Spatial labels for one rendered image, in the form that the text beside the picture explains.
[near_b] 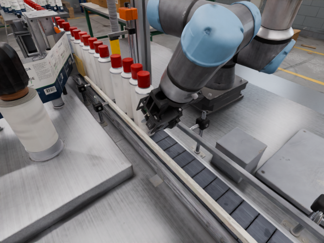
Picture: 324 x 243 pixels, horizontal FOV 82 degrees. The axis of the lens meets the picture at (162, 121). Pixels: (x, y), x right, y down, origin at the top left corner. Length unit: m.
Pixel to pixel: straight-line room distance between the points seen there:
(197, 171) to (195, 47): 0.34
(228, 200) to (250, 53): 0.45
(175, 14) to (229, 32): 0.16
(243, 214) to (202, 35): 0.38
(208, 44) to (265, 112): 0.66
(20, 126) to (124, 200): 0.31
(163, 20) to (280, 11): 0.35
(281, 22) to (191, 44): 0.43
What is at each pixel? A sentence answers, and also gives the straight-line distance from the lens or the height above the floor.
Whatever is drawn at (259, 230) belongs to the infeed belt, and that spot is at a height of 0.88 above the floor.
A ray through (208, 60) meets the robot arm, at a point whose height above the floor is 1.20.
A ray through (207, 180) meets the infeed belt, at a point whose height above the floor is 0.88.
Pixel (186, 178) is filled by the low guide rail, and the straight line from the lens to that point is 0.46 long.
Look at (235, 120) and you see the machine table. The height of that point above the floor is 0.83.
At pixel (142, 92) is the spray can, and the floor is 1.04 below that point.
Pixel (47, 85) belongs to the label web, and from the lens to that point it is 0.76.
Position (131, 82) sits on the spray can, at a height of 1.04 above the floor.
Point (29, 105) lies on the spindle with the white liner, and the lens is 0.52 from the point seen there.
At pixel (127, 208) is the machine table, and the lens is 0.52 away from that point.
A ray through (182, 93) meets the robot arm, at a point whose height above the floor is 1.12.
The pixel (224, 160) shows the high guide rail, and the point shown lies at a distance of 0.45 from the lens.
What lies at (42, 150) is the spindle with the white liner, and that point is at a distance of 0.59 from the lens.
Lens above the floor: 1.29
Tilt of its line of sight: 40 degrees down
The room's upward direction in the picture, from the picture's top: straight up
